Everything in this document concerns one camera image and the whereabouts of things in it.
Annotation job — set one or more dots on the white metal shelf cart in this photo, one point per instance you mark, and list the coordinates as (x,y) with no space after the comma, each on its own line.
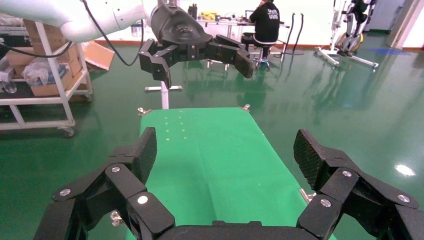
(33,101)

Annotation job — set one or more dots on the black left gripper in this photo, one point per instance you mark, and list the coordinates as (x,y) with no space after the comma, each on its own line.
(179,30)

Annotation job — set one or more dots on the clear plastic bottle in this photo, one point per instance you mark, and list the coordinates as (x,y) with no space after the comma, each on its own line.
(8,84)

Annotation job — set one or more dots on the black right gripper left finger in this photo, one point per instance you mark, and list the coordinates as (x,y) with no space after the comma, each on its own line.
(116,198)

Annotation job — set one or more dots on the yellow item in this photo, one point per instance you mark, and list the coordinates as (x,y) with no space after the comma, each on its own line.
(208,15)

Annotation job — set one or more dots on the black round stool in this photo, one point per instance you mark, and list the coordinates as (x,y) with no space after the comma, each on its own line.
(247,39)

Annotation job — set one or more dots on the flat cardboard sheet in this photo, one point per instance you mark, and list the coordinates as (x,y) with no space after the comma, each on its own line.
(97,54)

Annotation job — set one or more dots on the green tablecloth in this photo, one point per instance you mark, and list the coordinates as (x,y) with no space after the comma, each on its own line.
(215,165)

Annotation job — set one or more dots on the white bucket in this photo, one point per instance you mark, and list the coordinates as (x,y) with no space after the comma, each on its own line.
(136,30)

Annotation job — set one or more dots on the white stand with black robot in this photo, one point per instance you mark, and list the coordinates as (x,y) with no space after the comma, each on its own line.
(352,39)

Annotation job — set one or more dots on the brown cardboard box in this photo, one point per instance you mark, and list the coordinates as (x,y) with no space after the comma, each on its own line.
(18,58)
(33,33)
(49,89)

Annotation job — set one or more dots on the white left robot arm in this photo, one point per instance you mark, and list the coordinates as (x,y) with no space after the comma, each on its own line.
(82,20)

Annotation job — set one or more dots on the person in black shirt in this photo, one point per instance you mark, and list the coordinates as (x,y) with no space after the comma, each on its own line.
(265,20)

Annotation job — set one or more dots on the white metal stand foot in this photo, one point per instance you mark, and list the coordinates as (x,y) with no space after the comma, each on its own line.
(164,97)

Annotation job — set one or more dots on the silver binder clip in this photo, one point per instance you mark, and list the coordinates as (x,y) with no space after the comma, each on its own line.
(245,107)
(143,111)
(116,218)

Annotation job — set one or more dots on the clear plastic bag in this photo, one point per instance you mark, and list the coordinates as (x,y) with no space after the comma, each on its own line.
(39,71)

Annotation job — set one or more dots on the white desk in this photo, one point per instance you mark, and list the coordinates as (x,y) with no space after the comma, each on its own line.
(232,22)

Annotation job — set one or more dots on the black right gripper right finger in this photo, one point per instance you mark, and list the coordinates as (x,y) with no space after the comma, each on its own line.
(348,198)

